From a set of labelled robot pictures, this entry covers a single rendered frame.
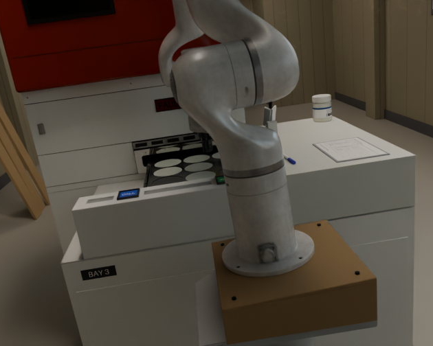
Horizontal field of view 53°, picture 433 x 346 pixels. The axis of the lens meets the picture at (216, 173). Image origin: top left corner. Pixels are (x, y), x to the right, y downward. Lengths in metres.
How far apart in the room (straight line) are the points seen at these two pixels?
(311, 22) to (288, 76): 6.80
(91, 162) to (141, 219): 0.67
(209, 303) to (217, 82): 0.44
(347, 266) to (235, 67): 0.41
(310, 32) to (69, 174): 6.20
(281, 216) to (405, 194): 0.52
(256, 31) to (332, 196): 0.54
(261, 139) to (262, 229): 0.17
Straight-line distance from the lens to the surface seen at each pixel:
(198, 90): 0.74
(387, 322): 1.45
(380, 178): 1.23
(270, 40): 0.79
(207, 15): 0.88
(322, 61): 7.65
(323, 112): 1.68
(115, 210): 1.13
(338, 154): 1.26
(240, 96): 0.77
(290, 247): 0.87
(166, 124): 1.69
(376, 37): 5.91
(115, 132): 1.71
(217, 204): 1.12
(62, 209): 1.84
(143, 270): 1.20
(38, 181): 4.35
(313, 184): 1.16
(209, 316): 0.88
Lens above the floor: 1.33
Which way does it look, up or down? 18 degrees down
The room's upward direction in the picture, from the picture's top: 8 degrees counter-clockwise
